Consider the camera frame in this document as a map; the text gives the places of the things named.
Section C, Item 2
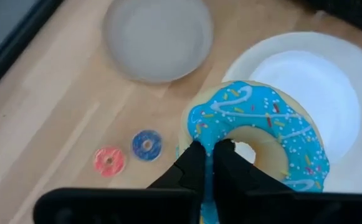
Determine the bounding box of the small pink donut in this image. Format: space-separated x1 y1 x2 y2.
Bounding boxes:
93 146 126 179

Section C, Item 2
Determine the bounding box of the large blue frosted donut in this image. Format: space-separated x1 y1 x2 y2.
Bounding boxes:
176 80 331 224

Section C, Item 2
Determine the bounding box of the white round plate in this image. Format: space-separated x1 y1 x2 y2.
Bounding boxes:
248 50 361 165

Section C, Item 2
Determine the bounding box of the small dark blue donut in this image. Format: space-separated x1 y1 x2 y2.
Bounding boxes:
131 129 163 162

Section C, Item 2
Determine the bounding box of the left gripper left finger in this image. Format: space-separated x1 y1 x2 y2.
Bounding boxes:
32 140 207 224

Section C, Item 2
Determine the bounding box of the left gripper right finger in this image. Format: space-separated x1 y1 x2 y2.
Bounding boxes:
212 138 362 224

